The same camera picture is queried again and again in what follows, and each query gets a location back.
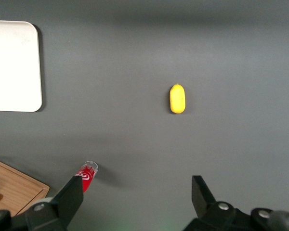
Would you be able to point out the yellow lemon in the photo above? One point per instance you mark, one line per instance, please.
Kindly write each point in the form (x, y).
(177, 98)

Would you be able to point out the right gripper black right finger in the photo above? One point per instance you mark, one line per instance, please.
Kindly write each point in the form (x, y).
(204, 204)

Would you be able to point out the red coke bottle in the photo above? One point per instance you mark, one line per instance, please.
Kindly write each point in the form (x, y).
(88, 175)

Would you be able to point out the cream plastic tray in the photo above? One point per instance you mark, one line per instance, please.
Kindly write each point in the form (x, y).
(14, 67)

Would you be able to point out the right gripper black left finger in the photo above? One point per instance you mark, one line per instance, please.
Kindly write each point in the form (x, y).
(69, 197)

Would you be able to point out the wooden drawer cabinet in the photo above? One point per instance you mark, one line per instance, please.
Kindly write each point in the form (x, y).
(17, 185)

